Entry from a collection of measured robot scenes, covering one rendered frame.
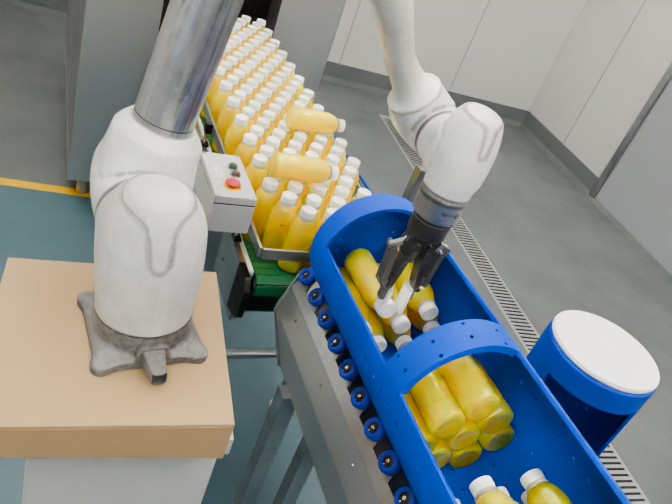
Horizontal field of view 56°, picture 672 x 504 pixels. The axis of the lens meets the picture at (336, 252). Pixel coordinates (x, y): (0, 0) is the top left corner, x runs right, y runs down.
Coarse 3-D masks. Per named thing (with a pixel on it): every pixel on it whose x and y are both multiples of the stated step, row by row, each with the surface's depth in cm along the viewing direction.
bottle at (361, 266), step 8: (360, 248) 139; (352, 256) 138; (360, 256) 137; (368, 256) 137; (344, 264) 140; (352, 264) 137; (360, 264) 135; (368, 264) 134; (376, 264) 136; (352, 272) 136; (360, 272) 134; (368, 272) 133; (376, 272) 133; (352, 280) 137; (360, 280) 133; (368, 280) 131; (376, 280) 130; (360, 288) 132; (368, 288) 130; (376, 288) 129; (368, 296) 130; (376, 296) 129; (392, 296) 130; (368, 304) 131
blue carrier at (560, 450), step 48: (336, 240) 143; (384, 240) 148; (336, 288) 129; (432, 288) 146; (432, 336) 108; (480, 336) 108; (384, 384) 110; (528, 384) 116; (528, 432) 117; (576, 432) 98; (432, 480) 96; (576, 480) 106
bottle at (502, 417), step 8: (480, 368) 118; (488, 376) 117; (496, 392) 114; (504, 400) 113; (504, 408) 111; (488, 416) 111; (496, 416) 111; (504, 416) 112; (512, 416) 112; (480, 424) 112; (488, 424) 112; (496, 424) 113; (504, 424) 114; (488, 432) 113; (496, 432) 114
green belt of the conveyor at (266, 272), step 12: (204, 120) 217; (252, 252) 164; (252, 264) 160; (264, 264) 162; (276, 264) 163; (252, 276) 165; (264, 276) 158; (276, 276) 159; (288, 276) 161; (252, 288) 161; (264, 288) 157; (276, 288) 158
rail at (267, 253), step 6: (264, 252) 153; (270, 252) 154; (276, 252) 155; (282, 252) 155; (288, 252) 156; (294, 252) 156; (300, 252) 157; (306, 252) 158; (264, 258) 155; (270, 258) 155; (276, 258) 156; (282, 258) 156; (288, 258) 157; (294, 258) 158; (300, 258) 158; (306, 258) 159
